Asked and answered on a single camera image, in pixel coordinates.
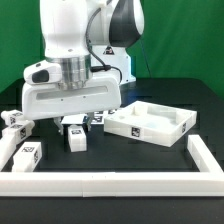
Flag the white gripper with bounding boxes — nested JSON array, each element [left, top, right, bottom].
[[22, 79, 121, 135]]

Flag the white square tabletop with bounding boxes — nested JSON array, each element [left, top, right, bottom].
[[104, 101, 197, 147]]

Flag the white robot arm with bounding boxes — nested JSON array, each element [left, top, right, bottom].
[[22, 0, 144, 125]]

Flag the white marker sheet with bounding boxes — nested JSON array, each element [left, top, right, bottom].
[[61, 109, 116, 125]]

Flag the white U-shaped fence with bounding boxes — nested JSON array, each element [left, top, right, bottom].
[[0, 135, 224, 197]]

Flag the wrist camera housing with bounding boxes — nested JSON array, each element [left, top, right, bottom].
[[23, 60, 62, 85]]

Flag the black cables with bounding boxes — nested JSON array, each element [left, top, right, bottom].
[[85, 6, 124, 84]]

